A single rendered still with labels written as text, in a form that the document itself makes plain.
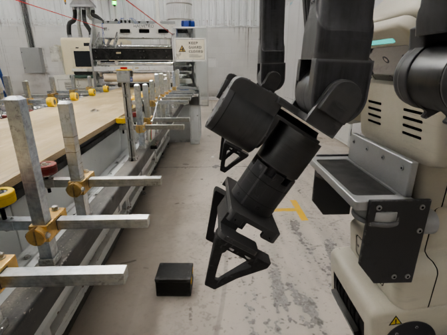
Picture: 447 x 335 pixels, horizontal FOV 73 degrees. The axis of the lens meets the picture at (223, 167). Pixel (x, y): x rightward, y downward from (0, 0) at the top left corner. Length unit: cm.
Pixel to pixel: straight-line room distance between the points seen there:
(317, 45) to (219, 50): 1082
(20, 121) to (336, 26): 75
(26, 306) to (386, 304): 80
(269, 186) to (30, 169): 70
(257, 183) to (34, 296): 72
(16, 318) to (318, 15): 84
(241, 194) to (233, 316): 144
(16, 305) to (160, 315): 98
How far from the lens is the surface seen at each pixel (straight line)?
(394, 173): 60
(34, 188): 94
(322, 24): 33
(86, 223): 98
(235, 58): 1116
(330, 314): 186
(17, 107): 89
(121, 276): 72
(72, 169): 116
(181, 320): 176
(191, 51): 479
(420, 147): 59
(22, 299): 95
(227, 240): 32
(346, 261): 81
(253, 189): 35
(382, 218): 55
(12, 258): 86
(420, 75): 41
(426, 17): 42
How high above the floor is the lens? 125
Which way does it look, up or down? 19 degrees down
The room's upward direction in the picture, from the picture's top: straight up
